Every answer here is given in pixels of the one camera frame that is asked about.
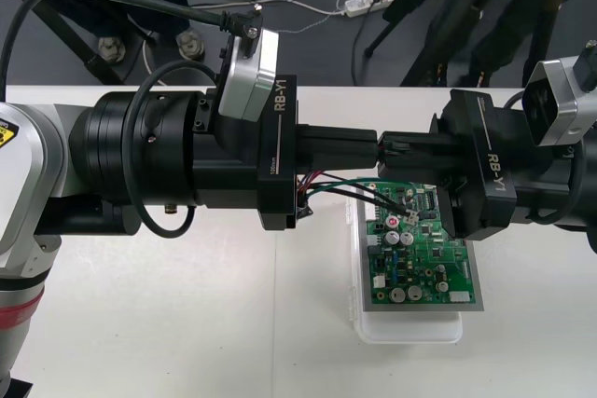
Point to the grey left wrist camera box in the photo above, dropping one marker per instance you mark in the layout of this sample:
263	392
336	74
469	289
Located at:
242	81

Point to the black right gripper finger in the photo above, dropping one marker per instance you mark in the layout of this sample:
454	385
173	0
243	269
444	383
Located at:
424	138
429	166

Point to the silver-grey and black left arm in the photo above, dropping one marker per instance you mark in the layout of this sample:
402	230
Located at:
46	160

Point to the grey round stand foot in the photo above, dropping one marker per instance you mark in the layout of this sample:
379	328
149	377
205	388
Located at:
190	44
111	49

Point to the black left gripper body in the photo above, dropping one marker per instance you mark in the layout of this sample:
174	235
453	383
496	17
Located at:
280	160

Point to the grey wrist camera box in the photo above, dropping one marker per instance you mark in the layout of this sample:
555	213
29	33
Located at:
564	104
242	81

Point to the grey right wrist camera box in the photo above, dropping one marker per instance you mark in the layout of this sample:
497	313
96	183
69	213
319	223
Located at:
564	104

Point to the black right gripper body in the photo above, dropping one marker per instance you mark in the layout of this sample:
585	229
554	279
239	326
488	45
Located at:
490	174

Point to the green circuit board, grey frame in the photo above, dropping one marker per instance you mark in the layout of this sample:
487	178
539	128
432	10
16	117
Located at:
420	258

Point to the white power strip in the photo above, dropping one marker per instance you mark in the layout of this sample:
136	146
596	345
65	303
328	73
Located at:
361	5

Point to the silver-grey and black right arm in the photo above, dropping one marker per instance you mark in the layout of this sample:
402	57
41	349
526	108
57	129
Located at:
588	193

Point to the black tripod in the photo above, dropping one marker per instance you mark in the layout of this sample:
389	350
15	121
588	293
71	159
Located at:
81	46
466	34

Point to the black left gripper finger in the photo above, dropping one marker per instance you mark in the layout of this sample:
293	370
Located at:
336	133
336	155

